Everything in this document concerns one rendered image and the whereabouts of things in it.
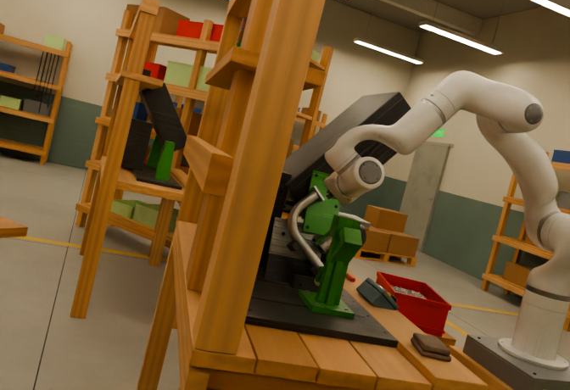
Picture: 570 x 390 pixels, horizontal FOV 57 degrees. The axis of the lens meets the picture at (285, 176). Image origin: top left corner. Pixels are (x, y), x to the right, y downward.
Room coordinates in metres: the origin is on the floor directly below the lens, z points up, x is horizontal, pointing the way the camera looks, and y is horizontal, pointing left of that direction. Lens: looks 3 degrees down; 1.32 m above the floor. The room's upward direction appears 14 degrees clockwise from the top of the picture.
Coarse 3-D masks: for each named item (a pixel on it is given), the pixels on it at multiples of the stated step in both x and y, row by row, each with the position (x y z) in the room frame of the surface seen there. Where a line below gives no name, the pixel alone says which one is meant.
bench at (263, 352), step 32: (192, 224) 2.39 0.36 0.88; (160, 288) 2.47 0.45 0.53; (160, 320) 2.41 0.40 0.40; (192, 320) 1.20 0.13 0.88; (160, 352) 2.42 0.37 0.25; (192, 352) 1.05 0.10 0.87; (256, 352) 1.11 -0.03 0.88; (288, 352) 1.16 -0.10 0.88; (320, 352) 1.21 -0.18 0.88; (352, 352) 1.26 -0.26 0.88; (384, 352) 1.32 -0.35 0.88; (192, 384) 1.05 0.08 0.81; (224, 384) 1.15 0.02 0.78; (256, 384) 1.17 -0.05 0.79; (288, 384) 1.18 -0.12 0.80; (320, 384) 1.20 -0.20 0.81; (352, 384) 1.13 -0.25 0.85; (384, 384) 1.15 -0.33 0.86; (416, 384) 1.17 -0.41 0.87
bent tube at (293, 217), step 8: (312, 192) 1.73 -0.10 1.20; (320, 192) 1.72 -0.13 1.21; (304, 200) 1.71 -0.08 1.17; (312, 200) 1.72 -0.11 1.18; (320, 200) 1.74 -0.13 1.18; (296, 208) 1.70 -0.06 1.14; (304, 208) 1.71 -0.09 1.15; (288, 216) 1.69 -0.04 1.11; (296, 216) 1.69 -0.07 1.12; (288, 224) 1.68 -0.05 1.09; (296, 224) 1.69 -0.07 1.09; (296, 232) 1.68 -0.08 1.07; (296, 240) 1.68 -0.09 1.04; (304, 240) 1.68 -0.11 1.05; (304, 248) 1.68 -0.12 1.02; (312, 256) 1.68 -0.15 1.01; (312, 264) 1.68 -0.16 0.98; (320, 264) 1.68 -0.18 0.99
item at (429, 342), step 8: (416, 336) 1.36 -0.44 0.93; (424, 336) 1.37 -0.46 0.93; (416, 344) 1.34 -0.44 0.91; (424, 344) 1.30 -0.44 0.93; (432, 344) 1.31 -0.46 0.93; (440, 344) 1.33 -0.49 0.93; (424, 352) 1.29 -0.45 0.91; (432, 352) 1.30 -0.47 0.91; (440, 352) 1.30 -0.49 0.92; (448, 352) 1.30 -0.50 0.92; (448, 360) 1.30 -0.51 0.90
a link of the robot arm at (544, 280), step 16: (544, 224) 1.51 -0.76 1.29; (560, 224) 1.46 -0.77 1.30; (544, 240) 1.50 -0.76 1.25; (560, 240) 1.43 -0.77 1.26; (560, 256) 1.42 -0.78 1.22; (544, 272) 1.47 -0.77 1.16; (560, 272) 1.45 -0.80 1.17; (528, 288) 1.51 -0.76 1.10; (544, 288) 1.47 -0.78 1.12; (560, 288) 1.45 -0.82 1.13
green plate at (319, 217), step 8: (312, 176) 1.77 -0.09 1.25; (320, 176) 1.78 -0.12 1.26; (312, 184) 1.76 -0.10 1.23; (320, 184) 1.77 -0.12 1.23; (328, 200) 1.77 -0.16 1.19; (336, 200) 1.78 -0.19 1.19; (312, 208) 1.75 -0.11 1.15; (320, 208) 1.75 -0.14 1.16; (328, 208) 1.76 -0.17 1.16; (336, 208) 1.77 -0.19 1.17; (304, 216) 1.79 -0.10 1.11; (312, 216) 1.74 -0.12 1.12; (320, 216) 1.75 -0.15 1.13; (328, 216) 1.76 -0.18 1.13; (304, 224) 1.73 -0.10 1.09; (312, 224) 1.74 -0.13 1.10; (320, 224) 1.74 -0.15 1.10; (328, 224) 1.75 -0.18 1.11; (312, 232) 1.73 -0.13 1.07; (320, 232) 1.74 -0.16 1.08
